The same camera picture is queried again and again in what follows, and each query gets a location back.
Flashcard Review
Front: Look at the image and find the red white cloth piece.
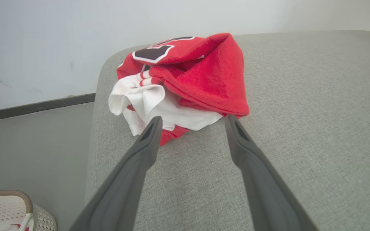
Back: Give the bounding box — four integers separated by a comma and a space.
3, 224, 30, 231

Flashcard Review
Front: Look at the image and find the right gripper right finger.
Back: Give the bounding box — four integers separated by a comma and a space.
225, 115, 319, 231

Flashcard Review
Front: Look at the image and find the black wall baseboard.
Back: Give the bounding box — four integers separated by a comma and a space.
0, 93, 96, 124

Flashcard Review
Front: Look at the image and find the grey fabric sofa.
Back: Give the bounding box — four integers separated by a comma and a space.
85, 30, 370, 231

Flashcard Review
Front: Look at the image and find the red basketball jersey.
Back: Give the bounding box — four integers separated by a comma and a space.
108, 32, 250, 147

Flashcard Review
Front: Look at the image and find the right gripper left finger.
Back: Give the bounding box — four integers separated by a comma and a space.
69, 116, 163, 231

